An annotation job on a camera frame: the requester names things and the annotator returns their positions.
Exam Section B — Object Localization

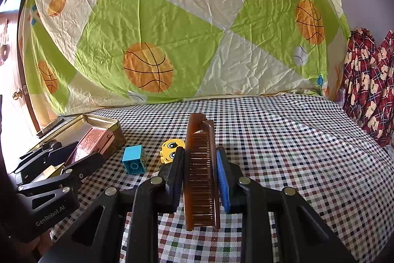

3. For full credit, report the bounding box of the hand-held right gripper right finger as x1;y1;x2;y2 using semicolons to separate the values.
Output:
215;146;359;263

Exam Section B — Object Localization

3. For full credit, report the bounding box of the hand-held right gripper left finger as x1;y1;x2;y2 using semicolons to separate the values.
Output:
38;146;186;263

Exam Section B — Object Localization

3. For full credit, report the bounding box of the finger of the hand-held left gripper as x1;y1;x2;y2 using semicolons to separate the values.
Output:
14;140;79;185
17;153;107;212

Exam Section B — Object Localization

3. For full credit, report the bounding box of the brown comb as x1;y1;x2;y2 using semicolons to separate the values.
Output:
183;113;221;231

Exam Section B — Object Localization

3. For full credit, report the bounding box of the yellow face toy block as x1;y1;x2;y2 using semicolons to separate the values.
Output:
159;139;186;165

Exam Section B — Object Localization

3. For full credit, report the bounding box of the gold tin box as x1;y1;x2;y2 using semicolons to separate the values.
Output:
18;114;127;182

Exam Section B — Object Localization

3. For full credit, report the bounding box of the blue toy block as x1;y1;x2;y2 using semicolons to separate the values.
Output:
122;145;147;174

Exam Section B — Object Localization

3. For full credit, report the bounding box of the white paper liner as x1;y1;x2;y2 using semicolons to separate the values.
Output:
41;165;66;181

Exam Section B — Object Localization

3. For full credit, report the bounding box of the dark rectangular bar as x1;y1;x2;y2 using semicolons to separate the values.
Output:
36;118;64;138

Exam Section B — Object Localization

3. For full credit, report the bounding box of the checked table cloth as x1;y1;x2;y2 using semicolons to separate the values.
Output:
37;93;394;263

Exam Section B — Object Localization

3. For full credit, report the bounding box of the brown wooden door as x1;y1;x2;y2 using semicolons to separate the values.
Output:
0;0;40;134

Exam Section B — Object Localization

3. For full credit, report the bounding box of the red door ornament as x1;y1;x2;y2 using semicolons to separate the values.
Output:
0;19;10;65

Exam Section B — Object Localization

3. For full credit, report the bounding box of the basketball print bed sheet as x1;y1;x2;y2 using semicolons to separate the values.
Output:
18;0;351;116

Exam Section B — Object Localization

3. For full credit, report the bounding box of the red plaid bear-print cloth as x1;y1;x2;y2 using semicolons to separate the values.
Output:
335;28;394;148

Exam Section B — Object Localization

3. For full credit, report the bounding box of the brass door handle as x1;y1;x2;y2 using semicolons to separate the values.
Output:
11;86;28;100

